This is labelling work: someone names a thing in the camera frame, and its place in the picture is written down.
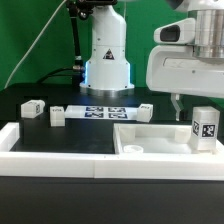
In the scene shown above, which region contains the white cable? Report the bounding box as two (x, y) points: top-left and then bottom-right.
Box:
(3, 0), (68, 90)

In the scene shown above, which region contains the white tag plate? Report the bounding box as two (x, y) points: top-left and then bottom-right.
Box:
(65, 105), (137, 120)

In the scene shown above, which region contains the white square tabletop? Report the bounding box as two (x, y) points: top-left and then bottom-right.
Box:
(113, 123), (224, 157)

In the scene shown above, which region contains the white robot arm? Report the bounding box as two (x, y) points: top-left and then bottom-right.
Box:
(77, 0), (224, 111)

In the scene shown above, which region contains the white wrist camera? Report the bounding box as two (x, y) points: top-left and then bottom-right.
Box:
(154, 18), (196, 45)

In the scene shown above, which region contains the white U-shaped fence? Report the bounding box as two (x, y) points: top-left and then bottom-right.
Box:
(0, 122), (224, 181)

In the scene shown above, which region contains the black cable bundle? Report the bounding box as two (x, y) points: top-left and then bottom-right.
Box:
(35, 0), (93, 85)

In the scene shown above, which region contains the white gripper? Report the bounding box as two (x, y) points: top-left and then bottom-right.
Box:
(146, 45), (224, 121)

